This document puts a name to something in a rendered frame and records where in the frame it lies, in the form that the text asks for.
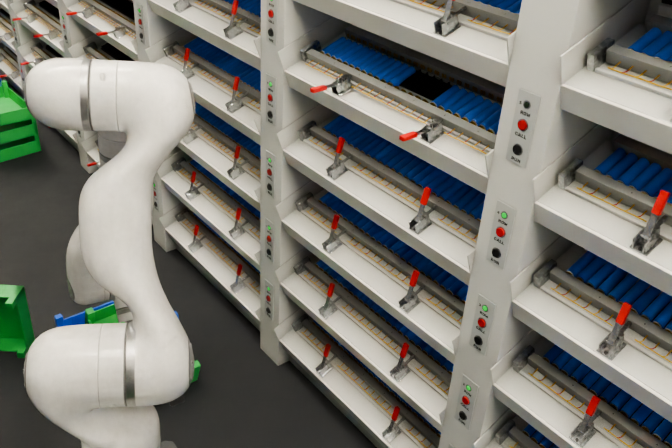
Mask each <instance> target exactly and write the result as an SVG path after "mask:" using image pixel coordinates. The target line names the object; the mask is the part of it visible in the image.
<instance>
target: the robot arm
mask: <svg viewBox="0 0 672 448"><path fill-rule="evenodd" d="M23 87H24V101H25V103H26V106H27V109H28V110H29V112H30V113H31V115H32V116H33V117H34V118H35V119H36V120H37V121H39V122H40V123H42V124H44V125H46V126H49V127H51V128H55V129H61V130H72V131H97V132H98V147H99V161H100V168H99V169H98V170H97V171H96V172H94V173H93V174H92V175H91V177H90V178H89V179H88V180H87V182H86V183H85V185H84V187H83V189H82V192H81V194H80V200H79V225H78V226H77V228H76V229H75V231H74V232H73V234H72V236H71V238H70V241H69V244H68V248H67V253H66V272H67V282H68V289H69V293H70V297H71V298H72V299H73V301H74V302H75V303H77V304H80V305H88V304H94V303H98V302H102V301H106V300H113V301H114V305H115V309H116V313H117V318H118V322H119V323H106V324H81V325H69V326H62V327H57V328H53V329H50V330H48V331H46V332H44V333H42V334H41V335H40V336H39V337H38V338H37V339H35V341H34V342H33V343H32V345H31V346H30V348H29V350H28V352H27V353H26V355H25V362H24V369H23V374H24V386H25V387H26V391H27V394H28V396H29V398H30V400H31V402H32V403H33V404H34V406H35V407H36V408H37V409H38V411H39V412H40V413H41V414H43V415H44V416H45V417H46V418H47V419H48V420H50V421H51V422H53V423H54V424H55V425H57V426H58V427H60V428H61V429H63V430H65V431H66V432H68V433H70V434H71V435H73V436H75V437H76V438H78V439H80V440H81V446H82V448H161V436H160V421H159V416H158V413H157V410H156V409H155V407H154V406H153V405H159V404H164V403H168V402H170V406H175V405H178V404H180V403H182V402H184V401H185V398H184V393H185V392H186V391H187V389H188V388H189V386H190V384H191V382H192V380H193V376H194V364H195V362H194V355H193V350H192V344H191V343H190V341H189V339H188V336H187V334H186V332H185V330H184V328H183V326H182V324H181V323H180V321H179V319H178V317H177V316H176V314H175V312H174V311H173V309H172V307H171V305H170V303H169V301H168V299H167V297H166V295H165V293H164V291H163V289H162V286H161V284H160V281H159V278H158V274H157V271H156V267H155V262H154V256H153V248H152V211H153V206H154V178H155V175H156V173H157V171H158V169H159V168H160V166H161V164H162V163H163V162H164V160H165V159H166V158H167V156H168V155H169V154H170V153H171V151H172V150H173V149H174V148H175V147H176V146H177V145H178V143H179V142H180V141H181V140H182V139H183V138H184V136H185V135H186V134H187V132H188V131H189V129H190V127H191V125H192V123H193V120H194V116H195V113H196V111H195V109H196V105H195V96H194V92H193V89H192V85H191V83H190V82H189V81H188V79H187V78H186V77H185V76H184V75H183V74H182V73H181V72H180V71H178V70H177V69H175V68H173V67H171V66H168V65H164V64H159V63H150V62H137V61H118V60H98V59H79V58H52V59H48V60H45V61H42V62H41V63H39V64H37V65H36V66H35V67H33V68H32V69H31V70H30V72H29V73H28V75H27V77H26V79H25V83H24V86H23ZM121 322H125V323H121Z"/></svg>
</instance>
